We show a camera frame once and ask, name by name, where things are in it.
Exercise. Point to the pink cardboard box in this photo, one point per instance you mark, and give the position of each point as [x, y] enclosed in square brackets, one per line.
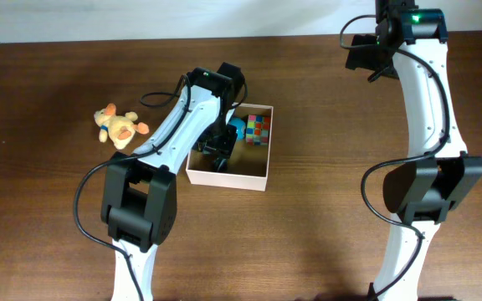
[248, 166]

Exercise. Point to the yellow plush duck toy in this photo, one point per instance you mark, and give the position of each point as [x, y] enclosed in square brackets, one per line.
[120, 129]

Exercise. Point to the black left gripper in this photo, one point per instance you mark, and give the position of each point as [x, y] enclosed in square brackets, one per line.
[225, 149]

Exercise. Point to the blue toy ball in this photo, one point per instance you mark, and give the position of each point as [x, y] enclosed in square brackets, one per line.
[240, 127]

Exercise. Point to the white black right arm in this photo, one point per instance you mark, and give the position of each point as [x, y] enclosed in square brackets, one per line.
[410, 44]

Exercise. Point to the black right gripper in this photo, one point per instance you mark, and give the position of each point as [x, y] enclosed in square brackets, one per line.
[358, 53]

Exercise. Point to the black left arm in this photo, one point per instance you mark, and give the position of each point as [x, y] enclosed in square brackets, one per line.
[139, 205]

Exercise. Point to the colourful puzzle cube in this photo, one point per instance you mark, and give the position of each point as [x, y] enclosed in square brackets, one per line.
[258, 130]

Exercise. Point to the black round lid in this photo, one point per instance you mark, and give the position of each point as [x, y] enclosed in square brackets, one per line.
[220, 165]

